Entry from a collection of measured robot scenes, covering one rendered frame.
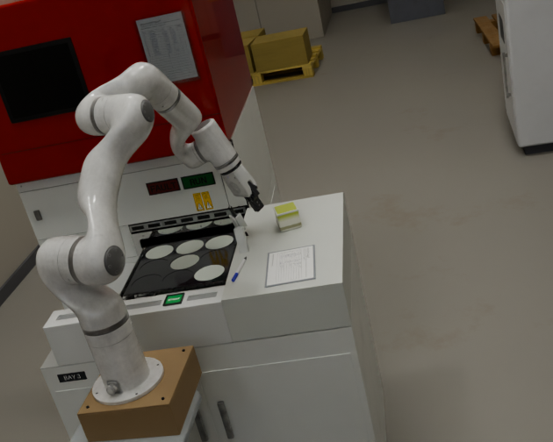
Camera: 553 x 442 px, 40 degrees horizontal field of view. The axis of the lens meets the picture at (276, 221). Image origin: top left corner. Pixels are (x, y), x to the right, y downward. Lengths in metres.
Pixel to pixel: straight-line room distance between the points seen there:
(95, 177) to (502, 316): 2.23
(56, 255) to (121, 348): 0.28
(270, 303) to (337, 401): 0.38
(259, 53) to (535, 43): 3.86
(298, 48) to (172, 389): 6.43
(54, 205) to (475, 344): 1.85
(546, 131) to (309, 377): 3.26
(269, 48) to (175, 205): 5.52
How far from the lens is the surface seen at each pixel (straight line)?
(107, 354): 1.95
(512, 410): 3.10
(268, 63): 8.21
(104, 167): 1.91
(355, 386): 2.30
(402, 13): 9.91
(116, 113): 1.94
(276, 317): 2.18
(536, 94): 5.10
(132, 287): 2.55
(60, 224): 2.92
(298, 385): 2.31
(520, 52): 5.01
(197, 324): 2.22
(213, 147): 2.32
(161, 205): 2.77
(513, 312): 3.63
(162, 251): 2.72
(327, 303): 2.14
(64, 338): 2.37
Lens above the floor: 2.01
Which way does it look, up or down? 24 degrees down
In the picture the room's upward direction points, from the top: 14 degrees counter-clockwise
